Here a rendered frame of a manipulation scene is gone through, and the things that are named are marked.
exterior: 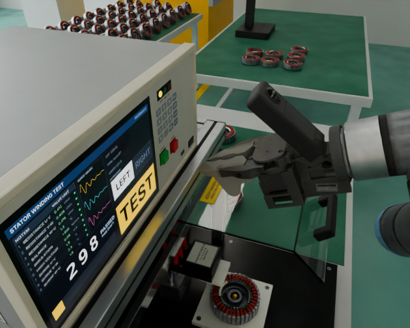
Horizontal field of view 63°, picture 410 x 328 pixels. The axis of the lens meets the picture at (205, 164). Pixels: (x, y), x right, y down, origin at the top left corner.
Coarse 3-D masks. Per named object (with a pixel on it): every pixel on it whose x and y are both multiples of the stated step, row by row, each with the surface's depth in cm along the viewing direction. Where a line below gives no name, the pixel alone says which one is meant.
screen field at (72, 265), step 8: (96, 232) 40; (96, 240) 40; (88, 248) 39; (96, 248) 41; (80, 256) 38; (88, 256) 39; (72, 264) 37; (80, 264) 38; (64, 272) 36; (72, 272) 37
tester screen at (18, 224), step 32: (128, 128) 42; (96, 160) 37; (128, 160) 44; (64, 192) 33; (96, 192) 38; (128, 192) 45; (32, 224) 30; (64, 224) 34; (96, 224) 40; (32, 256) 30; (64, 256) 35; (64, 288) 36
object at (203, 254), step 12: (168, 240) 77; (192, 252) 71; (204, 252) 71; (216, 252) 71; (180, 264) 71; (192, 264) 69; (204, 264) 69; (216, 264) 71; (228, 264) 74; (192, 276) 71; (204, 276) 69; (216, 276) 71
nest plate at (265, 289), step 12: (264, 288) 80; (204, 300) 78; (264, 300) 78; (204, 312) 75; (264, 312) 75; (204, 324) 73; (216, 324) 73; (228, 324) 73; (240, 324) 73; (252, 324) 73
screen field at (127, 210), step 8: (152, 168) 51; (144, 176) 49; (152, 176) 52; (136, 184) 47; (144, 184) 50; (152, 184) 52; (136, 192) 48; (144, 192) 50; (152, 192) 53; (128, 200) 46; (136, 200) 48; (144, 200) 51; (120, 208) 44; (128, 208) 46; (136, 208) 49; (120, 216) 45; (128, 216) 47; (120, 224) 45; (128, 224) 47
